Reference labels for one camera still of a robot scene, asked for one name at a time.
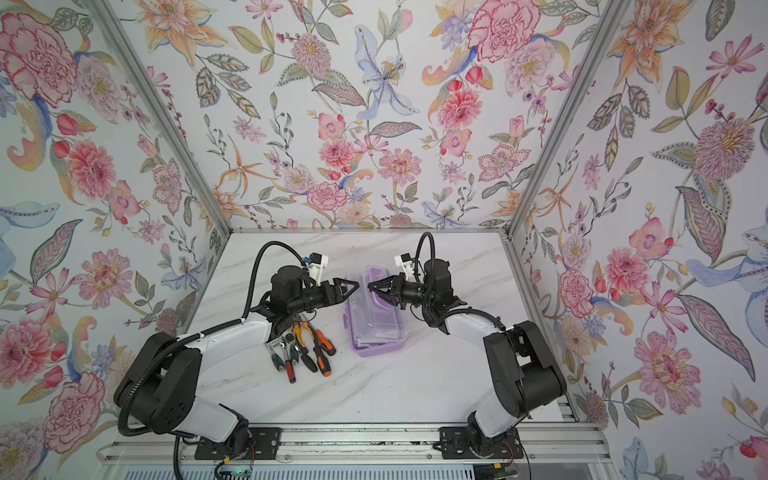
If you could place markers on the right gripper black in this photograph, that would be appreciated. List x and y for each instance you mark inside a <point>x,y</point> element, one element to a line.
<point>388,284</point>

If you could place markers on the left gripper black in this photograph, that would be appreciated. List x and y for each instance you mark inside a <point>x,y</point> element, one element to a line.
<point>336,292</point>

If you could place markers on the purple plastic tool box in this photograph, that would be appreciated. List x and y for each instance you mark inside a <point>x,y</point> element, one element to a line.
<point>374,326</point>

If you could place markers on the red handled ratchet wrench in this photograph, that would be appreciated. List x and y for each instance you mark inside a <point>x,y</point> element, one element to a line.
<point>288,363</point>

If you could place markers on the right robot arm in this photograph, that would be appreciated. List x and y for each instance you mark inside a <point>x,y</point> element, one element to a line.
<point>523,371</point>

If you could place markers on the orange black short screwdriver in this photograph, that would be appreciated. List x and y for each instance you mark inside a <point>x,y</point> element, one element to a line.
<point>326,345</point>

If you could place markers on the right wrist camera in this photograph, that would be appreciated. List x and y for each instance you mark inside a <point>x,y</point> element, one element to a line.
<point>403,262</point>

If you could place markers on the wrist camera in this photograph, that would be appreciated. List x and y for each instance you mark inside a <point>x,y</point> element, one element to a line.
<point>316,261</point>
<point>403,262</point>

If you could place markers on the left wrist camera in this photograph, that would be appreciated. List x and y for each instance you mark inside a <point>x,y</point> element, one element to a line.
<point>316,261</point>

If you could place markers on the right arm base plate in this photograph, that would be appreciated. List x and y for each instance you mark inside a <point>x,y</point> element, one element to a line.
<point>468,443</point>

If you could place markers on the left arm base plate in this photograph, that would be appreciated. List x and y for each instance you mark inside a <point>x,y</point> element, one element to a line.
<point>259,443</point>

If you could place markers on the aluminium mounting rail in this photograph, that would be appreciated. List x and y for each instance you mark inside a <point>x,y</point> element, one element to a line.
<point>380,443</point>

